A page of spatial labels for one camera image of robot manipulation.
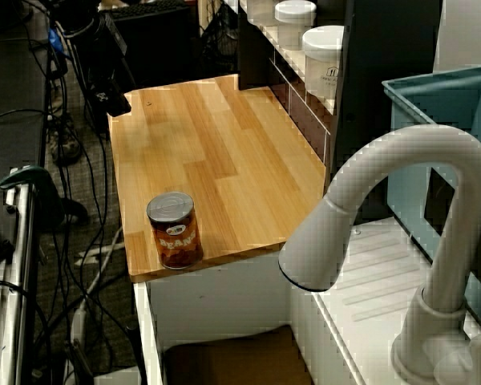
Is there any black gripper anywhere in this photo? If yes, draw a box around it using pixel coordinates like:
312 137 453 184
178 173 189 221
70 18 137 117

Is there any toy beans can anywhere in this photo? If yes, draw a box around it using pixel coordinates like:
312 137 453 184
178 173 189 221
146 192 204 270

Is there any white toy sink unit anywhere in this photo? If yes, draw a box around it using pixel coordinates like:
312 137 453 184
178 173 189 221
132 218 481 385

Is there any camouflage shoe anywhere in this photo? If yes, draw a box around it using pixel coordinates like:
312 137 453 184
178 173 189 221
47 114 83 165

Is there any black computer case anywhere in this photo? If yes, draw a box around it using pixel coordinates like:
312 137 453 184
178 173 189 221
111 7 201 87

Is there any black keyboard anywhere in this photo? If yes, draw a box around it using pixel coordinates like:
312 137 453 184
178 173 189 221
107 2 181 21

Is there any black desk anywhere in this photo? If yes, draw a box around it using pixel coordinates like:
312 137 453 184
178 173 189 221
0 38 49 169

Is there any green clamp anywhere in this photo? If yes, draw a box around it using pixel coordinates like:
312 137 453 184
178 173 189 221
0 164 65 229

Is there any short black panel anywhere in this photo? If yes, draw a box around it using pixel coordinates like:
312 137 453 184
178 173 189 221
237 0 274 91

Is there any dark tiled backsplash with shelf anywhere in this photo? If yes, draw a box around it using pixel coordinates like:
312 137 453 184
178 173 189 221
260 19 338 166

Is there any plain white lidded jar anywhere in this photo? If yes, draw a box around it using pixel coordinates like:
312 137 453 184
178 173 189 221
274 0 317 51

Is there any white jar with logo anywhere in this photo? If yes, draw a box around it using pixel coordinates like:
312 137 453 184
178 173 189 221
302 25 345 101

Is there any blue plastic bin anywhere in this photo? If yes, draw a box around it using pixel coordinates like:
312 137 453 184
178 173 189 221
381 66 481 338

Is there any white toy faucet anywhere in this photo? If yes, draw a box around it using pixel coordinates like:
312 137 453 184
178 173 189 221
278 124 481 384

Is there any black floor cable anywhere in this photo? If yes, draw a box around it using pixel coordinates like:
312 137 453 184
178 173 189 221
66 39 113 306

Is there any white power cable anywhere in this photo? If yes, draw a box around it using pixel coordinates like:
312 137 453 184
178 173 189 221
70 226 125 362

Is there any silver metal rail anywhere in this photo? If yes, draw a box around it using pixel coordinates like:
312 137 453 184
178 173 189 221
0 186 37 385

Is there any tall black post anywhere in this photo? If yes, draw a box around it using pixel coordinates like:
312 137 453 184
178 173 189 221
330 0 444 189

